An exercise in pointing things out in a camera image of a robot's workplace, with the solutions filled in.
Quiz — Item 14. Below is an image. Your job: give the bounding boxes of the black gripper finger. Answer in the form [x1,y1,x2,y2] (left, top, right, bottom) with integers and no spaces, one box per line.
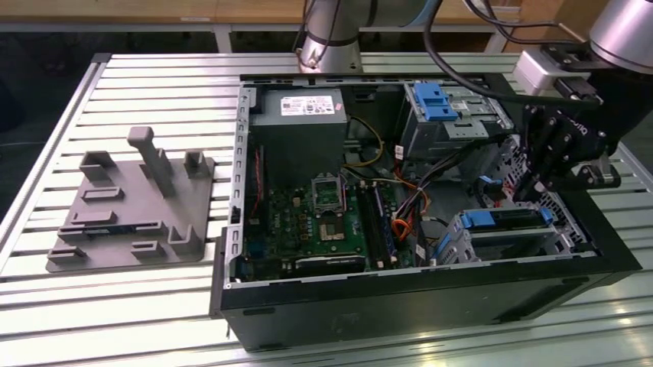
[539,163,622,192]
[513,105,569,203]

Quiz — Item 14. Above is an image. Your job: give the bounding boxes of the black wire blue connector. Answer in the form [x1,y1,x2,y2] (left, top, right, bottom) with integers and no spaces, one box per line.
[473,175,501,207]

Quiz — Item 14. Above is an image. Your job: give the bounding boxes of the hard disk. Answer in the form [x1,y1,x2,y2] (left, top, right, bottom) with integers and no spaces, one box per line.
[461,209,555,231]

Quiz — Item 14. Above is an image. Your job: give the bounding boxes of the red orange yellow disk wire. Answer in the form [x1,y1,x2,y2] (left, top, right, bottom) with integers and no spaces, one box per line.
[391,175,434,245]

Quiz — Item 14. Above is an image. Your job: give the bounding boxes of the silver disk bay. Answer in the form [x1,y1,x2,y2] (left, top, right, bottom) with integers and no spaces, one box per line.
[442,208,582,267]

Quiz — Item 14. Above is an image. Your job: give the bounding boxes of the black RAM slot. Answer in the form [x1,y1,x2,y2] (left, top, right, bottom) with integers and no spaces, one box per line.
[355,180,383,271]
[360,180,389,270]
[366,180,395,268]

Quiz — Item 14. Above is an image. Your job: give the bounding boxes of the silver drive cage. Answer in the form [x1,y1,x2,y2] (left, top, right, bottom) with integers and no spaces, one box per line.
[402,82,515,164]

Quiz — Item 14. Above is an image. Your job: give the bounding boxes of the blue RAM stick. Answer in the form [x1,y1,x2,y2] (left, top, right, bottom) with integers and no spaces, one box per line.
[374,186,401,263]

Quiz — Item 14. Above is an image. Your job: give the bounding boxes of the metal socket cover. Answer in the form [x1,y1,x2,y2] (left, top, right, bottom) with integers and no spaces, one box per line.
[310,174,348,214]

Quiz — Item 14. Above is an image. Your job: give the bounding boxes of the CPU socket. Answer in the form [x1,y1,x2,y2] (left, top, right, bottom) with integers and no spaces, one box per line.
[318,213,348,245]

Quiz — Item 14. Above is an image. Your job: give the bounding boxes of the grey power supply unit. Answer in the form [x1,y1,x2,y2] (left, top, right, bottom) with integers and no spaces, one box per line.
[252,88,348,180]

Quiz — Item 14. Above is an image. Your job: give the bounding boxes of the black graphics card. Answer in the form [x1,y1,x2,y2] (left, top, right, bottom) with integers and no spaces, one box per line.
[292,252,367,275]

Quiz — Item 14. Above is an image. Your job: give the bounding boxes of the green motherboard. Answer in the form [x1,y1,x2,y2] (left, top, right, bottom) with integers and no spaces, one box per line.
[239,167,414,282]

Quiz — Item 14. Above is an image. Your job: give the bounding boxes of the black PC case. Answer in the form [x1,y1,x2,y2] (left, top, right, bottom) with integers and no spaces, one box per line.
[208,72,644,352]

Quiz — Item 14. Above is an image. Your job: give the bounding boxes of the grey parts rack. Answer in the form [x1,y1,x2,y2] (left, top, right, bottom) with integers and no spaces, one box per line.
[45,125,219,273]

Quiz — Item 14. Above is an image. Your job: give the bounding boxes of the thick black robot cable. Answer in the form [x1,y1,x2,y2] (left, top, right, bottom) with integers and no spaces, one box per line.
[422,0,602,108]

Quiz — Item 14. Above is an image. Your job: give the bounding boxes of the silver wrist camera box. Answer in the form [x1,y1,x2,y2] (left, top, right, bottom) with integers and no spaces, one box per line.
[513,48,565,96]

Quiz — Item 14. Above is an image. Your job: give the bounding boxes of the black power cable bundle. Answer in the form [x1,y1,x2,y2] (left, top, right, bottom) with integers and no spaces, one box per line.
[395,139,514,215]

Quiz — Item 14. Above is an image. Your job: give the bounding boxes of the blue plastic drive bracket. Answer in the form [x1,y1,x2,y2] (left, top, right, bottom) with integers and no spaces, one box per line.
[413,83,458,122]

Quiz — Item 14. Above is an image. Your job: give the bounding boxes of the yellow power wire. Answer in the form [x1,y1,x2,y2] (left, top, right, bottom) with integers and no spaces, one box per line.
[342,116,385,169]

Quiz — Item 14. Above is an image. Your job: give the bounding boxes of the red black fan wire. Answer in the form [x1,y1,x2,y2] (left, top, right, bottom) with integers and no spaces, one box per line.
[254,147,270,217]

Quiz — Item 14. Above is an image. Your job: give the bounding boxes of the wooden desk white frame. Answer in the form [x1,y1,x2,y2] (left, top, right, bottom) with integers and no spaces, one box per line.
[0,0,593,54]

